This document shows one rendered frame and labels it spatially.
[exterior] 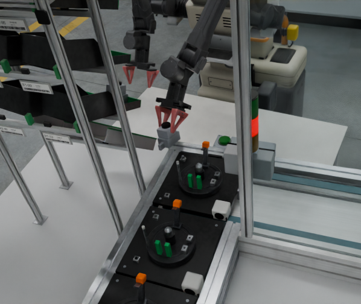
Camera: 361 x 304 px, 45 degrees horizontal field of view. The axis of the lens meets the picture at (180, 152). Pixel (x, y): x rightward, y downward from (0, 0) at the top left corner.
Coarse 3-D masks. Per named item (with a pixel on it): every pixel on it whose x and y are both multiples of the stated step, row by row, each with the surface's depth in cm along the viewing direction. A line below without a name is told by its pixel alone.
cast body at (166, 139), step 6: (162, 126) 137; (168, 126) 137; (162, 132) 137; (168, 132) 137; (174, 132) 139; (162, 138) 139; (168, 138) 137; (174, 138) 140; (162, 144) 138; (168, 144) 138
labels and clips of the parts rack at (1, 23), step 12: (48, 0) 88; (36, 12) 88; (0, 24) 94; (12, 24) 93; (24, 24) 91; (48, 24) 88; (24, 72) 102; (0, 84) 108; (24, 84) 104; (36, 84) 103; (48, 84) 101; (12, 132) 119; (24, 132) 118; (48, 132) 114; (72, 144) 114; (96, 144) 138; (108, 144) 136
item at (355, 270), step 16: (240, 240) 124; (256, 240) 122; (272, 240) 121; (256, 256) 127; (272, 256) 124; (288, 256) 121; (304, 256) 119; (320, 256) 116; (336, 256) 115; (352, 256) 114; (320, 272) 121; (336, 272) 118; (352, 272) 116
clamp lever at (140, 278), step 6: (138, 276) 104; (144, 276) 104; (138, 282) 104; (144, 282) 106; (138, 288) 103; (144, 288) 106; (138, 294) 106; (144, 294) 107; (138, 300) 107; (144, 300) 107
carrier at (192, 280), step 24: (168, 216) 130; (192, 216) 129; (144, 240) 125; (168, 240) 118; (192, 240) 119; (216, 240) 122; (120, 264) 120; (144, 264) 119; (168, 264) 116; (192, 264) 117; (192, 288) 110
